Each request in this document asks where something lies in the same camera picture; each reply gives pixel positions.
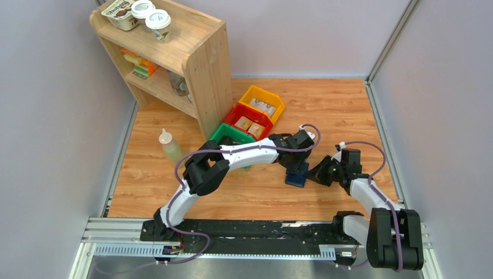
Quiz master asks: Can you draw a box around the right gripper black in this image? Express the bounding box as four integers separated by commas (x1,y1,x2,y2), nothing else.
303,154,344,187

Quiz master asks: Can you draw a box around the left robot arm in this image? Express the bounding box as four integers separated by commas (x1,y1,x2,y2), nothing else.
140,125,321,241

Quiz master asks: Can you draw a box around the white sachet in yellow bin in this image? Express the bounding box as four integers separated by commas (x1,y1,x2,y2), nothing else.
249,98,276,117

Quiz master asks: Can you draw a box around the wooden shelf unit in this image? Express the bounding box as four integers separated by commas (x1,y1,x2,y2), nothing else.
90,1,233,139

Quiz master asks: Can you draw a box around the green plastic bin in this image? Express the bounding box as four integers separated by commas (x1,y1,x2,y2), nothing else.
210,123,256,146

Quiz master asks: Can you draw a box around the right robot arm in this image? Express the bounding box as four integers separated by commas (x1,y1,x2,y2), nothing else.
305,147,424,271

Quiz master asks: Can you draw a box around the clear squeeze bottle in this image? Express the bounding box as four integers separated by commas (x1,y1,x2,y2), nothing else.
158,128,183,166

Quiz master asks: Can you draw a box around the brown packet left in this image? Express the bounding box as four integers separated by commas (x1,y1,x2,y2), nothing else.
234,116,253,131

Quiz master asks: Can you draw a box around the navy blue card holder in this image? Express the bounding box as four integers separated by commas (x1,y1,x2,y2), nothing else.
285,162,309,188

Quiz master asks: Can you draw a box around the yellow plastic bin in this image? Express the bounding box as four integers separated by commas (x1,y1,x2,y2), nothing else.
238,85,285,124

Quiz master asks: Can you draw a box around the brown packet right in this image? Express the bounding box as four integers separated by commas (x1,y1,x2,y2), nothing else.
247,123,265,140

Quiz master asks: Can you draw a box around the white lidded paper cup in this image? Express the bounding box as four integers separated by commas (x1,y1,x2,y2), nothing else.
131,0,156,33

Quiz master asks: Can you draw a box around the orange snack package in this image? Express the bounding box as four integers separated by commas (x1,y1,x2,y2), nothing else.
120,48,160,80

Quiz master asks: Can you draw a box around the glass jar on shelf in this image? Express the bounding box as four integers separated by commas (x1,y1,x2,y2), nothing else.
167,70,189,96

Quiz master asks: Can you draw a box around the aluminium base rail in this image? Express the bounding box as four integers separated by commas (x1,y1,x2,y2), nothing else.
69,217,444,279

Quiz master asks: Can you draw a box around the brown packet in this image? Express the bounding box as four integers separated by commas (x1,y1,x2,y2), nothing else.
234,116,253,131
247,123,265,140

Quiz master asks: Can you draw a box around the red plastic bin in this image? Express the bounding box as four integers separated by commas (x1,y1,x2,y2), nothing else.
224,103,274,141

